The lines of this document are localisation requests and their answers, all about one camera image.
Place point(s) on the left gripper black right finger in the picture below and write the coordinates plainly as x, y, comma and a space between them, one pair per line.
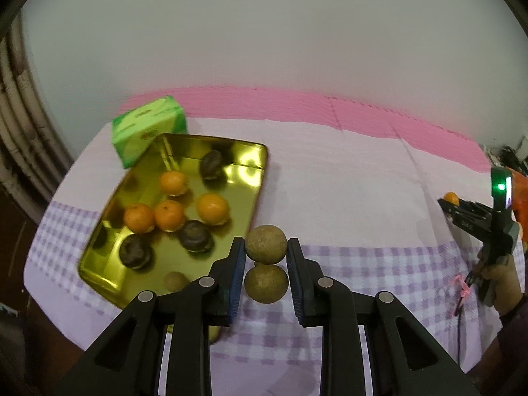
370, 344

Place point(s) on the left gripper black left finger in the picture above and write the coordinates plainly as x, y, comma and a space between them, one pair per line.
126, 359

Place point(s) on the orange tangerine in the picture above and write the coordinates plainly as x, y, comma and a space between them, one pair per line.
213, 209
169, 215
452, 198
174, 183
139, 218

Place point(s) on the brown longan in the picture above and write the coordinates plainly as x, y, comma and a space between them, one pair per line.
266, 244
266, 284
175, 281

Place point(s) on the dark purple passion fruit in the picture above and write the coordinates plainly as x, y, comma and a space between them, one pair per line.
195, 237
135, 252
211, 165

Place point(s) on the gold metal tray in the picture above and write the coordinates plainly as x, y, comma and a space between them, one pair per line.
240, 183

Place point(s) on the person right hand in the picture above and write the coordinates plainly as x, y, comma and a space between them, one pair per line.
508, 291

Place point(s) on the pink purple checked tablecloth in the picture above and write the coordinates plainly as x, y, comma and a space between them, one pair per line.
358, 185

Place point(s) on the beige patterned curtain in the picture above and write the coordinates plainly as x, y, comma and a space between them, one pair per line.
34, 160

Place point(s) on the green tissue pack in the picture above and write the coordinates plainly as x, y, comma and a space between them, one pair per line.
132, 132

